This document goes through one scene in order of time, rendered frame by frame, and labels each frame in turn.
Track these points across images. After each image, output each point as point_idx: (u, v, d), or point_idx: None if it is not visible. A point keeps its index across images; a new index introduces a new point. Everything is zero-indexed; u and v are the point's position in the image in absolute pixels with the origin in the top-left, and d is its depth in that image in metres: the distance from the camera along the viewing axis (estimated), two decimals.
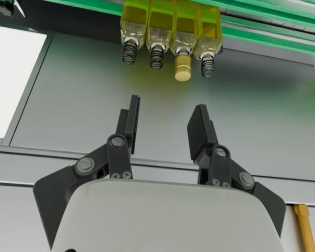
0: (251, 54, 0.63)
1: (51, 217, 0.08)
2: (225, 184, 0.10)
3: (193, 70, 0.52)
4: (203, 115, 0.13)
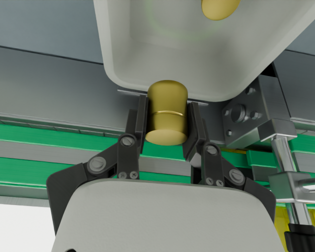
0: None
1: (60, 211, 0.08)
2: (218, 182, 0.10)
3: None
4: (195, 113, 0.13)
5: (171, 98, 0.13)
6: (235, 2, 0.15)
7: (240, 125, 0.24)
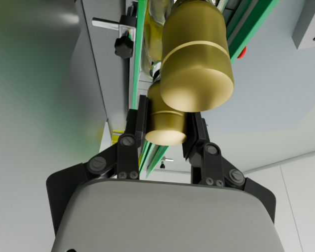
0: (96, 71, 0.46)
1: (60, 211, 0.08)
2: (218, 182, 0.10)
3: (59, 19, 0.18)
4: (195, 113, 0.13)
5: None
6: None
7: None
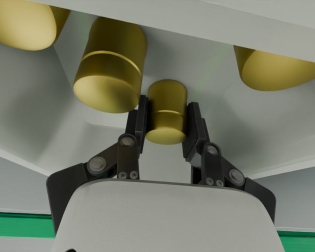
0: None
1: (60, 211, 0.08)
2: (218, 182, 0.10)
3: None
4: (195, 113, 0.13)
5: None
6: (182, 139, 0.13)
7: None
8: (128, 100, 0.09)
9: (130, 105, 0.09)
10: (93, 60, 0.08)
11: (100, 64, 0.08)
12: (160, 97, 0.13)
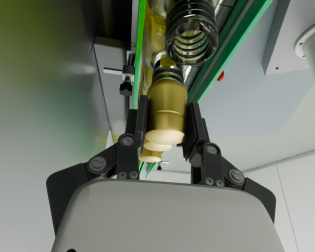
0: (102, 93, 0.57)
1: (60, 211, 0.08)
2: (218, 182, 0.10)
3: (86, 81, 0.29)
4: (195, 113, 0.13)
5: None
6: (182, 139, 0.13)
7: None
8: None
9: None
10: None
11: None
12: (160, 97, 0.13)
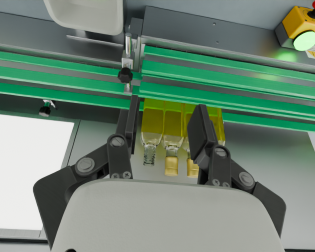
0: None
1: (51, 217, 0.08)
2: (225, 184, 0.10)
3: None
4: (203, 115, 0.13)
5: None
6: (171, 174, 0.41)
7: None
8: None
9: None
10: None
11: None
12: (165, 164, 0.44)
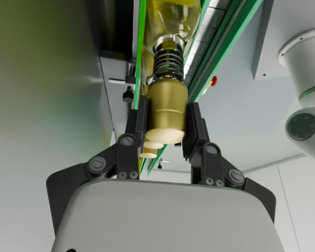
0: (107, 98, 0.63)
1: (60, 211, 0.08)
2: (218, 182, 0.10)
3: (95, 91, 0.36)
4: (195, 113, 0.13)
5: None
6: None
7: None
8: (180, 138, 0.13)
9: (179, 140, 0.14)
10: (162, 116, 0.12)
11: (167, 119, 0.12)
12: None
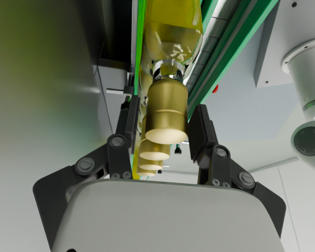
0: (105, 105, 0.62)
1: (51, 217, 0.08)
2: (225, 184, 0.10)
3: (91, 104, 0.34)
4: (203, 115, 0.13)
5: None
6: (166, 157, 0.18)
7: None
8: (180, 138, 0.13)
9: (179, 140, 0.14)
10: (162, 117, 0.12)
11: (167, 120, 0.12)
12: None
